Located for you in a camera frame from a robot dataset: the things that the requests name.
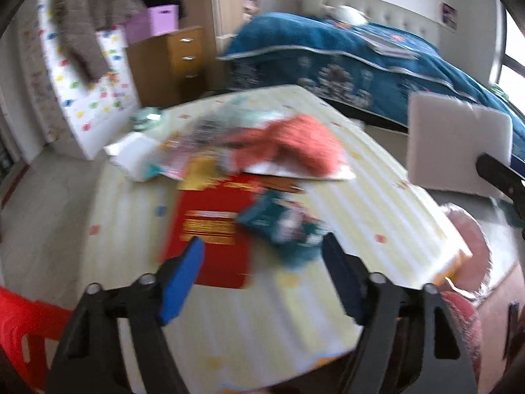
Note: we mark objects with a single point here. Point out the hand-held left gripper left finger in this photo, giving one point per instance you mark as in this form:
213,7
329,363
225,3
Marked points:
180,283

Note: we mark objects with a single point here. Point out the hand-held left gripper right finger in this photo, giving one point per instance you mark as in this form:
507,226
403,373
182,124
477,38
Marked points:
340,279

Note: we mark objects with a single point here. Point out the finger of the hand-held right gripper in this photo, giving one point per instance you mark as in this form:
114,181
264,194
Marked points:
498,174

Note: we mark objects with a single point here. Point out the white paper sheet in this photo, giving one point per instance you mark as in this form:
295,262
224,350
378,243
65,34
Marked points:
328,174
455,143

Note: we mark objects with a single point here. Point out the trash bin with pink bag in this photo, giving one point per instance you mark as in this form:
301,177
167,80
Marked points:
467,246

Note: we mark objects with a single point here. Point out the red booklet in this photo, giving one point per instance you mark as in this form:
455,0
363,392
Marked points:
213,254

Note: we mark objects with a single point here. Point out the teal snack packet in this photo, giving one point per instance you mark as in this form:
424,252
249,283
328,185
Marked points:
283,221

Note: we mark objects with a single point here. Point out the yellow striped tablecloth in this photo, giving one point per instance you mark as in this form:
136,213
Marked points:
369,201

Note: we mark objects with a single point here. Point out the yellow packet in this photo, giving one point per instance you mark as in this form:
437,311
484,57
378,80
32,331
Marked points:
201,174

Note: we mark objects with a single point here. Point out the person's red patterned clothing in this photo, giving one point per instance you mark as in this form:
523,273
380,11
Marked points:
463,328

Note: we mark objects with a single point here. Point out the large window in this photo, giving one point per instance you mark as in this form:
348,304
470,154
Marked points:
514,41

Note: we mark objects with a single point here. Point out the colourful snack wrappers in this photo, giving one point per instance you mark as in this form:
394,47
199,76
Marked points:
192,143

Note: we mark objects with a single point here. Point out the orange-red knitted cloth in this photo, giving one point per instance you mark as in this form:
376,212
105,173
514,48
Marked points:
303,139

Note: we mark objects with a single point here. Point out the red plastic stool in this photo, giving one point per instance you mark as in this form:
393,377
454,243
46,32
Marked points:
28,324

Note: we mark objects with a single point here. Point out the grey book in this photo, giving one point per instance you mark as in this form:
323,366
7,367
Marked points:
389,47

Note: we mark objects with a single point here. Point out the pale green wrapper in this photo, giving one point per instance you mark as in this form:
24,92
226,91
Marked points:
145,118

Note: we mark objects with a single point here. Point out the white dotted folding panel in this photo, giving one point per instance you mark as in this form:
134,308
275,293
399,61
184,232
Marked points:
94,106

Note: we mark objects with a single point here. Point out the beige upholstered bed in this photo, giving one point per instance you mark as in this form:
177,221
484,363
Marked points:
389,6

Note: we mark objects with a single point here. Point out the bed with blue blanket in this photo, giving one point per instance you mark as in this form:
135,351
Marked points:
328,53

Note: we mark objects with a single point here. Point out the white plush toy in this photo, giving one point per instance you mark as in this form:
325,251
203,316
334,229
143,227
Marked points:
346,13

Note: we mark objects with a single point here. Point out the wooden drawer cabinet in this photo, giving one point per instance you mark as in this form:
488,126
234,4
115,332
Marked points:
176,61

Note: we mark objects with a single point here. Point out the purple storage box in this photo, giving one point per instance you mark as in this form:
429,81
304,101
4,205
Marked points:
158,22

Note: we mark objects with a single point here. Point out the wooden wardrobe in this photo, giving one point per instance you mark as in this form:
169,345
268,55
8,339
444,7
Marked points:
223,4

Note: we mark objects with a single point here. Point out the brown fuzzy coat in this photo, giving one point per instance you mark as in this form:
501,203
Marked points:
90,12

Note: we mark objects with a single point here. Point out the small wall picture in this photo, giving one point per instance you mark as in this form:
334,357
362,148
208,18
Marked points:
449,15

